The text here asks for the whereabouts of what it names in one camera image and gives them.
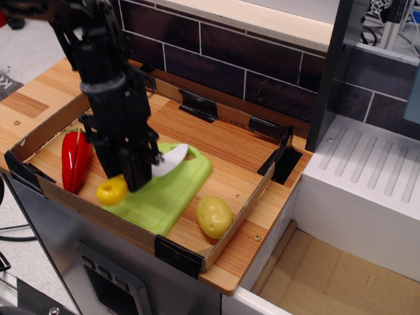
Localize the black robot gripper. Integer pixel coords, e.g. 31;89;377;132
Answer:
80;66;161;192

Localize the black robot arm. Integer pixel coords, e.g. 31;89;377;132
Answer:
41;1;161;192

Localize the white toy sink drainboard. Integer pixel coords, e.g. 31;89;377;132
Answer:
294;116;419;281

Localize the black cable on floor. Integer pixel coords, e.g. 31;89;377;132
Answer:
0;224;37;242

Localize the green plastic cutting board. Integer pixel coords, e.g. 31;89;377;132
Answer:
100;144;212;236

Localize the cardboard fence with black tape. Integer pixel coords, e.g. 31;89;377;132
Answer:
1;60;312;291

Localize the dark grey vertical post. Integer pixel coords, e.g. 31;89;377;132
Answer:
306;1;369;152

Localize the yellow toy potato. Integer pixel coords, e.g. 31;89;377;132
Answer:
196;196;233;240

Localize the silver toy oven front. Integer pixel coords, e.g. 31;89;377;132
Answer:
4;175;222;314

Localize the yellow handled white toy knife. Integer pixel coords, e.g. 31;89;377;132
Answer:
96;144;188;205

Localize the red toy chili pepper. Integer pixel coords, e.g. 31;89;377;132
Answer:
61;128;91;194

